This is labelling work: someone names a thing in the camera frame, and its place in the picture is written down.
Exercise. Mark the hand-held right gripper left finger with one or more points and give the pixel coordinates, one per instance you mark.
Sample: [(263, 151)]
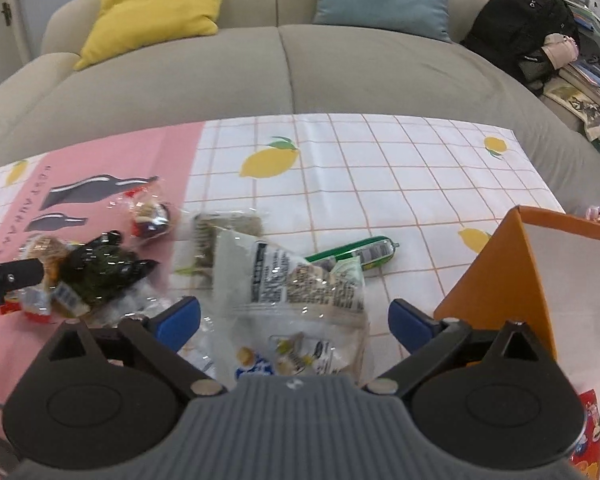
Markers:
[(177, 322)]

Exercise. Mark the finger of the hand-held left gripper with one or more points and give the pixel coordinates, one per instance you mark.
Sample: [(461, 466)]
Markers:
[(22, 273)]

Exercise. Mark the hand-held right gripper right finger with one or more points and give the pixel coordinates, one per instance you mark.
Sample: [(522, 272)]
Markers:
[(410, 324)]

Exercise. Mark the dark green seaweed packet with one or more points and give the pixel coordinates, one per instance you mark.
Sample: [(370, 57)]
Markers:
[(100, 270)]

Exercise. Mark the orange cardboard box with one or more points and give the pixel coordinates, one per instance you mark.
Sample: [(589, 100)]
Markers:
[(500, 280)]

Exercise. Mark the red clear candy packet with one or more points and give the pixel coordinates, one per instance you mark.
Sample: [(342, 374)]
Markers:
[(150, 217)]

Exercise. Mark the clear labelled snack bag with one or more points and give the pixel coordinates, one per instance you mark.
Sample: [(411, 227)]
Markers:
[(290, 280)]

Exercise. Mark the red white snack packet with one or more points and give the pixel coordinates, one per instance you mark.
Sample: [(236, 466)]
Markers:
[(30, 305)]

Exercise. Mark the brown biscuit packet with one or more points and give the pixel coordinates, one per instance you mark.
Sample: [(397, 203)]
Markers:
[(42, 247)]

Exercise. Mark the green sausage stick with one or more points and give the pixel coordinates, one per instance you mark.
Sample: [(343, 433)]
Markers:
[(365, 250)]

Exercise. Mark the grey green snack packet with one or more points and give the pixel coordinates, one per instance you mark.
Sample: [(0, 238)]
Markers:
[(205, 240)]

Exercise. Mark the printed lemon tablecloth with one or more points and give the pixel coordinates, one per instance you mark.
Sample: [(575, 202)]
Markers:
[(380, 185)]

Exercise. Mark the red printed packet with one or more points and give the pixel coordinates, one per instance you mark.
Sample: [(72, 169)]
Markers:
[(590, 435)]

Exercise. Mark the beige sofa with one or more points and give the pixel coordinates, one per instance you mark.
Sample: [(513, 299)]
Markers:
[(380, 70)]

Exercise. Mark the metal door hinge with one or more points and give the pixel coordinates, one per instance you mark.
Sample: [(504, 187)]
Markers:
[(6, 12)]

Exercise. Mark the printed tote bag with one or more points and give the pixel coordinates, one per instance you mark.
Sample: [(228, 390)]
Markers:
[(590, 115)]

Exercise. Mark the yellow cushion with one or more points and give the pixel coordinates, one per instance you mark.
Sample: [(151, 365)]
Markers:
[(155, 5)]

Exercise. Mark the beige pouch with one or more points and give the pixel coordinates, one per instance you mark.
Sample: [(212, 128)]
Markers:
[(560, 50)]

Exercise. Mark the black backpack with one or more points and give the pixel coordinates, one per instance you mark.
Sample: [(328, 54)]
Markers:
[(515, 25)]

